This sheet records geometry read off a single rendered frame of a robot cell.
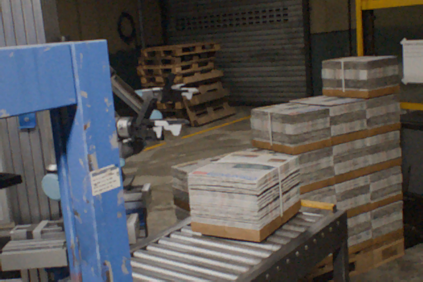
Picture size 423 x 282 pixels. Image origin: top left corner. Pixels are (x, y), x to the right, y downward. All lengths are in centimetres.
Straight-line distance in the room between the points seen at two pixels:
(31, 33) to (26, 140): 47
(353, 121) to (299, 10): 705
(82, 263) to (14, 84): 34
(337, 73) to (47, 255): 210
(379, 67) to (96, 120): 278
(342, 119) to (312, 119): 23
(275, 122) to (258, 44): 767
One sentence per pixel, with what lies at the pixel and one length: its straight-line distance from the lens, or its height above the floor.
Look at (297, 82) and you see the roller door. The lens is 1049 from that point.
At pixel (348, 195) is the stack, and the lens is 350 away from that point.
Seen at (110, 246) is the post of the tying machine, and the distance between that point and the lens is 101.
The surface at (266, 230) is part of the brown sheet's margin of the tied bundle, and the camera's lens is 207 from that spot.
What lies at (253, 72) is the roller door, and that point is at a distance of 1095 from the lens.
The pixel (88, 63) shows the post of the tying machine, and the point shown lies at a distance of 95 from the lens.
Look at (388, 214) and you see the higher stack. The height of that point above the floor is 31.
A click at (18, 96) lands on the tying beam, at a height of 148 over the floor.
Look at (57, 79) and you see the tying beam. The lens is 91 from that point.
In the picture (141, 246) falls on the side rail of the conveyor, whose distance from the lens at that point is 211.
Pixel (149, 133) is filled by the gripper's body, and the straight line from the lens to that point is 205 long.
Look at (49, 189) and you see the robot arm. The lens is 236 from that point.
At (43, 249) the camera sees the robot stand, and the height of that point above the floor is 73.
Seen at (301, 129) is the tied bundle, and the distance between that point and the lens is 317.
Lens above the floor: 155
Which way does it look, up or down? 10 degrees down
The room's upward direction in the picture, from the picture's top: 5 degrees counter-clockwise
